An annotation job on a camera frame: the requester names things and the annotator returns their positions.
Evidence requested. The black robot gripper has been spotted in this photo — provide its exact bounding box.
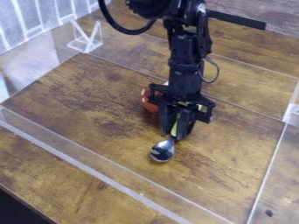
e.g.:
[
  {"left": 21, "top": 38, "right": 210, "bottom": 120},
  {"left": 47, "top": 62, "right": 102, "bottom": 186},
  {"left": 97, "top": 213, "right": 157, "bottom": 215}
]
[{"left": 149, "top": 60, "right": 216, "bottom": 140}]

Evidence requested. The green handled metal spoon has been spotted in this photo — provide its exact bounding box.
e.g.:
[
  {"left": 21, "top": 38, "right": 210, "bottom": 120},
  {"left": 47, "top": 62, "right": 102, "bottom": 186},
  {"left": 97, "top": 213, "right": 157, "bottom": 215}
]
[{"left": 150, "top": 120, "right": 178, "bottom": 163}]

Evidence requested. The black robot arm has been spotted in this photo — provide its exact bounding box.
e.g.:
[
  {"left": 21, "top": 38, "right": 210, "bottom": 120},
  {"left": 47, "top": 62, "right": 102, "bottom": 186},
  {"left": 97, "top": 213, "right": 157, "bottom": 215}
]
[{"left": 127, "top": 0, "right": 216, "bottom": 140}]

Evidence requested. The plush red cap mushroom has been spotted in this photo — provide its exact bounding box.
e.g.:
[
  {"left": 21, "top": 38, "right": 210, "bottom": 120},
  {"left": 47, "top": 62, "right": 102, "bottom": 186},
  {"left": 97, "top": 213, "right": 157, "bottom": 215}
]
[{"left": 141, "top": 85, "right": 169, "bottom": 114}]

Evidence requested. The black strip on table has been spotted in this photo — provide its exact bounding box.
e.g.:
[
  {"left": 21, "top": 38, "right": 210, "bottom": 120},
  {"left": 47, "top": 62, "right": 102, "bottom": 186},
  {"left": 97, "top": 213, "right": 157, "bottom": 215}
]
[{"left": 209, "top": 10, "right": 268, "bottom": 30}]

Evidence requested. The clear acrylic front barrier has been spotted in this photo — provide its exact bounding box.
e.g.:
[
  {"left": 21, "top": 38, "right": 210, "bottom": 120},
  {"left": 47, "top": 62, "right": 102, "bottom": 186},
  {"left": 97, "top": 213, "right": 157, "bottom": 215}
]
[{"left": 0, "top": 106, "right": 234, "bottom": 224}]

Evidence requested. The clear acrylic barrier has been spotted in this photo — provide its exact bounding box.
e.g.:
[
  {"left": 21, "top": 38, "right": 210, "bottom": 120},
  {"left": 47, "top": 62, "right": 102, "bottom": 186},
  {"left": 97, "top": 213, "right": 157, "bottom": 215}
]
[
  {"left": 0, "top": 106, "right": 234, "bottom": 224},
  {"left": 248, "top": 82, "right": 299, "bottom": 224}
]

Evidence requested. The clear acrylic right barrier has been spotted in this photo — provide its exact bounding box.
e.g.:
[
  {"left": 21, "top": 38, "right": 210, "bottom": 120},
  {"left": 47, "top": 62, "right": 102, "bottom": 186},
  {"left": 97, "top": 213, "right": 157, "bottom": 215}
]
[{"left": 248, "top": 82, "right": 299, "bottom": 224}]

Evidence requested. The black cable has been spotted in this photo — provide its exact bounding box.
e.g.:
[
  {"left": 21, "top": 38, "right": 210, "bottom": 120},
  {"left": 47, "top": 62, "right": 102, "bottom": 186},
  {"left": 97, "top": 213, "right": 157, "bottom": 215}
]
[{"left": 98, "top": 0, "right": 221, "bottom": 84}]

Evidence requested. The clear acrylic triangle bracket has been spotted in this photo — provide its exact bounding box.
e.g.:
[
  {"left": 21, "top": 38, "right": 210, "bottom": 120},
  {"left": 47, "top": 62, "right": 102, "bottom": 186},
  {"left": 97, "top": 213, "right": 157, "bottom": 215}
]
[{"left": 67, "top": 20, "right": 105, "bottom": 53}]

